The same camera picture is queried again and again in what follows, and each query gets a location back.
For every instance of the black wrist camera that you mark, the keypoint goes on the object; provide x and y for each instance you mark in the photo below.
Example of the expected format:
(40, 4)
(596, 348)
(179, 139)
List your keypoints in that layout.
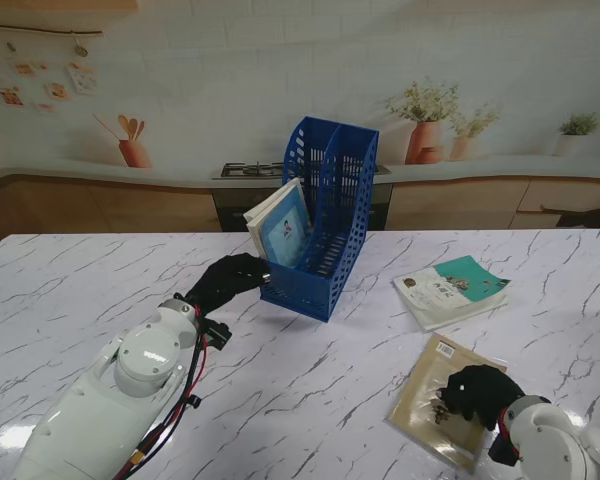
(217, 334)
(502, 450)

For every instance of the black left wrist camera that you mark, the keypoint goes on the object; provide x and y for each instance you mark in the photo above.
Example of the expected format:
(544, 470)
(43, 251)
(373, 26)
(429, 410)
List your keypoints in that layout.
(217, 334)

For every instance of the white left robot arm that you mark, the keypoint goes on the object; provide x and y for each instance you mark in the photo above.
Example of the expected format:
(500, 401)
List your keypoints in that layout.
(120, 390)

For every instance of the blue perforated plastic file holder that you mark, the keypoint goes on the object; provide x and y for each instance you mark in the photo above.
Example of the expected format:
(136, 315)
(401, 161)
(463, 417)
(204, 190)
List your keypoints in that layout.
(350, 200)

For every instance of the light blue paperback book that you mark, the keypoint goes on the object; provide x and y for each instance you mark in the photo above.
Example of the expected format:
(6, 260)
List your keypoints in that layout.
(285, 230)

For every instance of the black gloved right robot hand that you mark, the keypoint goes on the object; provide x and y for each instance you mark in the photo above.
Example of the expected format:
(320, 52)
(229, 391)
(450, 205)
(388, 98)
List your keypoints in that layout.
(480, 392)

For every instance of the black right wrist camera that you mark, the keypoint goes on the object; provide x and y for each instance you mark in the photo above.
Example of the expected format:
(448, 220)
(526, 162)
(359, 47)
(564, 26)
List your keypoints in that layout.
(502, 450)

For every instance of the white and teal book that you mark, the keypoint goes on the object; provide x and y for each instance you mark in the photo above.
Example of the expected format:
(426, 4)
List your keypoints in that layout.
(450, 295)

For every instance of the beige book with barcode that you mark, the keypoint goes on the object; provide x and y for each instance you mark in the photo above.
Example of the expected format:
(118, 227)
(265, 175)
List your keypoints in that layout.
(425, 395)

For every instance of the white and yellow book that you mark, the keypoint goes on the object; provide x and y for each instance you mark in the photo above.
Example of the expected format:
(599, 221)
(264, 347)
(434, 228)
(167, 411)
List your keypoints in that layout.
(265, 202)

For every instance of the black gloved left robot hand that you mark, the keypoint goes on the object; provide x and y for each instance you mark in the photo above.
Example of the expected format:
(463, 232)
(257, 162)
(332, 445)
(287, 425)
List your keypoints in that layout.
(225, 285)

